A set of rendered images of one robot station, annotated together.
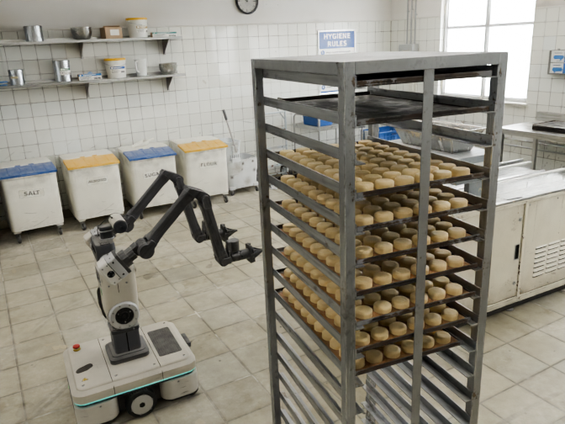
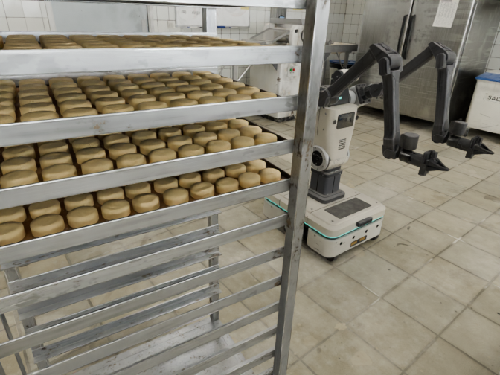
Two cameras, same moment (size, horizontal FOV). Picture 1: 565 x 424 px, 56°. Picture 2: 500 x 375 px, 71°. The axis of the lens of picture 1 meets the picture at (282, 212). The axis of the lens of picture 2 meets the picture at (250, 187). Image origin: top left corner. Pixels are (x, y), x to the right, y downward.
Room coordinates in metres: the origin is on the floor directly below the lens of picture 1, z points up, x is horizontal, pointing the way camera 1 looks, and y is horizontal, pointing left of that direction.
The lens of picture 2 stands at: (1.76, -1.02, 1.29)
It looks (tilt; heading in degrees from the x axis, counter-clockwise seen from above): 26 degrees down; 80
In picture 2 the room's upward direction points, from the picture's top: 2 degrees clockwise
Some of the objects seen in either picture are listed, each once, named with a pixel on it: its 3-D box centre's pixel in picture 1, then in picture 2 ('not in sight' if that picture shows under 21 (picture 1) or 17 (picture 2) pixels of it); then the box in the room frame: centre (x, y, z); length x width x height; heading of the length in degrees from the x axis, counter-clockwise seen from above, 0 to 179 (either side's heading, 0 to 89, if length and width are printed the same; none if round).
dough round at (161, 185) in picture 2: not in sight; (166, 184); (1.70, -0.32, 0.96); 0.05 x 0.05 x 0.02
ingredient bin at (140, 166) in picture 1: (149, 179); not in sight; (6.10, 1.56, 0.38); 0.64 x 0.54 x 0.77; 28
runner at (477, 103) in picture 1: (417, 98); not in sight; (1.69, -0.44, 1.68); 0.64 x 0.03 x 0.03; 22
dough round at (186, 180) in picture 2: not in sight; (189, 179); (1.75, -0.30, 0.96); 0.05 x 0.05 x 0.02
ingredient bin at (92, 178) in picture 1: (92, 188); not in sight; (5.79, 2.13, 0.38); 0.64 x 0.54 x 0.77; 30
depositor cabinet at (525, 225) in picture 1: (480, 241); not in sight; (3.58, -1.43, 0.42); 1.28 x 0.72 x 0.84; 117
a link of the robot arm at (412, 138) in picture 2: (228, 250); (402, 145); (2.66, 0.30, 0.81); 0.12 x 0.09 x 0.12; 118
